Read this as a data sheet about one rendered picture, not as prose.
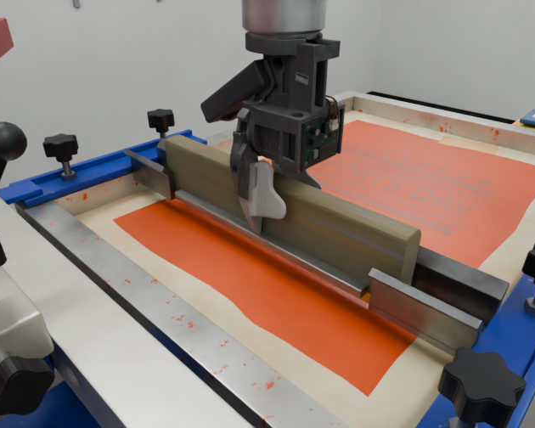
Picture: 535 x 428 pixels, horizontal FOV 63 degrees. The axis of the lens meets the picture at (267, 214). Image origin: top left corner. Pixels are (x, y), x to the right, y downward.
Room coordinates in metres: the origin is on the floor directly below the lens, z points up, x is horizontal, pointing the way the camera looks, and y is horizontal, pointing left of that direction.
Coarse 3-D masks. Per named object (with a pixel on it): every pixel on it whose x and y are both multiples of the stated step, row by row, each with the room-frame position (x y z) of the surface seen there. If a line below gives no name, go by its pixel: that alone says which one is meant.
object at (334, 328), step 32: (448, 160) 0.72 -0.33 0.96; (480, 160) 0.72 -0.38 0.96; (512, 160) 0.72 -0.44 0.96; (512, 192) 0.60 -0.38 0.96; (480, 224) 0.50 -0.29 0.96; (512, 224) 0.50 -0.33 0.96; (448, 256) 0.43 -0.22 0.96; (480, 256) 0.43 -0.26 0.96; (224, 288) 0.37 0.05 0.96; (256, 288) 0.37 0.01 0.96; (288, 288) 0.37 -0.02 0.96; (320, 288) 0.37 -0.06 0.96; (256, 320) 0.32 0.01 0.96; (288, 320) 0.32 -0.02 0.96; (320, 320) 0.32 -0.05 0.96; (352, 320) 0.32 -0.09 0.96; (384, 320) 0.32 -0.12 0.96; (320, 352) 0.28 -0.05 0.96; (352, 352) 0.28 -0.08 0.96; (384, 352) 0.28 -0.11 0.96; (352, 384) 0.24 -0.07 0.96
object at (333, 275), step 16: (176, 192) 0.52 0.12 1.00; (208, 208) 0.48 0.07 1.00; (224, 224) 0.45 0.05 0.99; (240, 224) 0.44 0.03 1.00; (256, 240) 0.41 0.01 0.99; (272, 240) 0.40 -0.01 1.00; (288, 256) 0.38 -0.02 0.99; (304, 256) 0.37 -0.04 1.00; (320, 272) 0.35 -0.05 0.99; (336, 272) 0.35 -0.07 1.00; (352, 288) 0.32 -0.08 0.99
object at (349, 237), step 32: (192, 160) 0.51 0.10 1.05; (224, 160) 0.48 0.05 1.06; (192, 192) 0.51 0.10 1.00; (224, 192) 0.47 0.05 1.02; (288, 192) 0.40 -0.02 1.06; (320, 192) 0.40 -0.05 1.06; (288, 224) 0.40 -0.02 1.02; (320, 224) 0.37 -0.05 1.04; (352, 224) 0.34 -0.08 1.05; (384, 224) 0.33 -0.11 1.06; (320, 256) 0.37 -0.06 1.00; (352, 256) 0.34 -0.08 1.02; (384, 256) 0.32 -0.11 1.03; (416, 256) 0.33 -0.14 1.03
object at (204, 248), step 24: (384, 144) 0.80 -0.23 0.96; (408, 144) 0.80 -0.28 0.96; (432, 144) 0.80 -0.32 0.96; (144, 216) 0.53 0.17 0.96; (168, 216) 0.53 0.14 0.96; (192, 216) 0.53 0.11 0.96; (144, 240) 0.46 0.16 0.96; (168, 240) 0.46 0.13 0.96; (192, 240) 0.46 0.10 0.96; (216, 240) 0.46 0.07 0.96; (240, 240) 0.46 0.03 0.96; (192, 264) 0.41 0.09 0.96; (216, 264) 0.41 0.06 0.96; (240, 264) 0.41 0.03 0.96
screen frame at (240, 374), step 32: (352, 96) 1.02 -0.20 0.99; (448, 128) 0.86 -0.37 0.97; (480, 128) 0.82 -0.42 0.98; (512, 128) 0.79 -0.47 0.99; (96, 192) 0.55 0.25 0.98; (128, 192) 0.59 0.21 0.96; (32, 224) 0.47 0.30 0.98; (64, 224) 0.45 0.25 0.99; (96, 256) 0.38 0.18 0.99; (128, 288) 0.33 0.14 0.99; (160, 288) 0.33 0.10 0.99; (160, 320) 0.28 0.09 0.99; (192, 320) 0.28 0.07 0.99; (192, 352) 0.25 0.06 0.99; (224, 352) 0.25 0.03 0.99; (224, 384) 0.22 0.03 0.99; (256, 384) 0.22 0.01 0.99; (288, 384) 0.22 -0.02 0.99; (256, 416) 0.19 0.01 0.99; (288, 416) 0.19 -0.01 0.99; (320, 416) 0.19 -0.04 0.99
